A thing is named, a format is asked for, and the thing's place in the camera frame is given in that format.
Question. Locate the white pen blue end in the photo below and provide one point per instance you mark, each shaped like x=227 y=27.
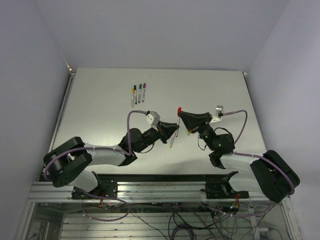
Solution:
x=135 y=97

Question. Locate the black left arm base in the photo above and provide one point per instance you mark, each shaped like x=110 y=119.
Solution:
x=95 y=191

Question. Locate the aluminium frame rail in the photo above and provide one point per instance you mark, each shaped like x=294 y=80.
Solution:
x=131 y=192

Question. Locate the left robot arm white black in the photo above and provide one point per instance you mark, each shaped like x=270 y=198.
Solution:
x=66 y=164

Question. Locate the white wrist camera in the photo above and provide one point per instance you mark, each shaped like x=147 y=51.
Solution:
x=219 y=112
x=152 y=118

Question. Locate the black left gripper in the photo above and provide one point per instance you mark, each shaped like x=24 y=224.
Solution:
x=164 y=130

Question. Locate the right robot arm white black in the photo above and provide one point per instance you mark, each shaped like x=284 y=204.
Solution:
x=266 y=173

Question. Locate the white pen red end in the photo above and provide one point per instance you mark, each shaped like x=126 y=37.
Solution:
x=178 y=123

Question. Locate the red pen cap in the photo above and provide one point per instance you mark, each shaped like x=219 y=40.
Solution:
x=179 y=112

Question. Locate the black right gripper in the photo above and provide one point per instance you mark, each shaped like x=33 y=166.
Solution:
x=191 y=120

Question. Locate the white pen green end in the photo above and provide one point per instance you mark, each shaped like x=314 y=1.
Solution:
x=140 y=94

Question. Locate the white pen yellow end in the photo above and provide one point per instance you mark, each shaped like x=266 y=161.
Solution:
x=132 y=100

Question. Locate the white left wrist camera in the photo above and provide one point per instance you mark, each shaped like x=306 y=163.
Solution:
x=152 y=118

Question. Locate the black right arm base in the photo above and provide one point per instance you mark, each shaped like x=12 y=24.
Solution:
x=217 y=187

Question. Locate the white pen orange end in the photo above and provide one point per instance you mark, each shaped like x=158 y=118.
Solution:
x=172 y=140

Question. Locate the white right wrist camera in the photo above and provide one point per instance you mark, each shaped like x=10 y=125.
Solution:
x=219 y=112

